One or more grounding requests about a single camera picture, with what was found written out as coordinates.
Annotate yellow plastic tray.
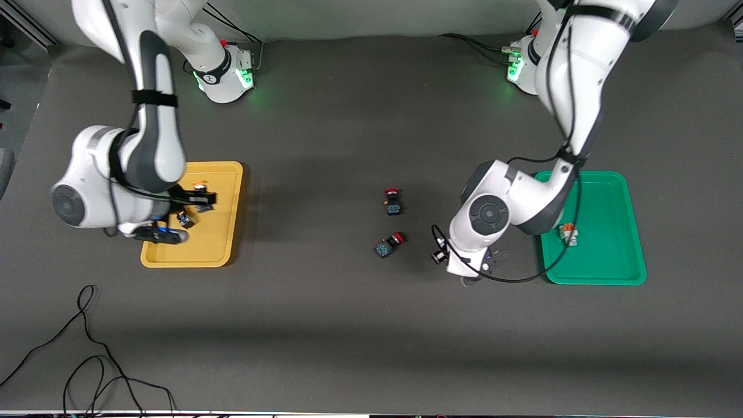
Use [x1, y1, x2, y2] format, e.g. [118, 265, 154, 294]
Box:
[140, 161, 244, 268]

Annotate loose thin black cable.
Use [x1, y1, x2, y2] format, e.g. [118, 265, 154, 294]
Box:
[0, 284, 176, 418]

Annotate green plastic tray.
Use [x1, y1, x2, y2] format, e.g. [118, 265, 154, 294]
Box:
[534, 171, 647, 286]

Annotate black arm base cables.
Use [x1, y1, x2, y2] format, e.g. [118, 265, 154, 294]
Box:
[203, 5, 265, 74]
[439, 12, 543, 64]

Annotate black right arm base cables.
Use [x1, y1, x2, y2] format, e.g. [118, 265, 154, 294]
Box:
[203, 5, 265, 74]

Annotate black left arm base cables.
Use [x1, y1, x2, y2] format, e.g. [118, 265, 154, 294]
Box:
[439, 12, 543, 64]

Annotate grey rounded object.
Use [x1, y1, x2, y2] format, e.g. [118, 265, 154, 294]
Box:
[0, 148, 15, 199]

